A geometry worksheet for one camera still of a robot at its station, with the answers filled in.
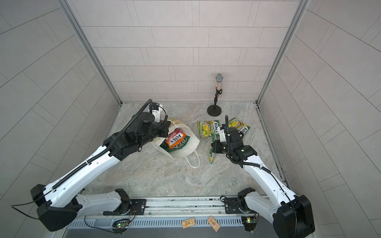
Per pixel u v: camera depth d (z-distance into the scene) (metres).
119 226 0.65
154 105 0.57
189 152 0.81
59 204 0.37
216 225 0.66
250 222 0.68
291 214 0.37
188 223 0.67
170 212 0.70
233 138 0.60
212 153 0.80
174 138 0.89
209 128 0.98
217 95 1.00
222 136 0.71
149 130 0.50
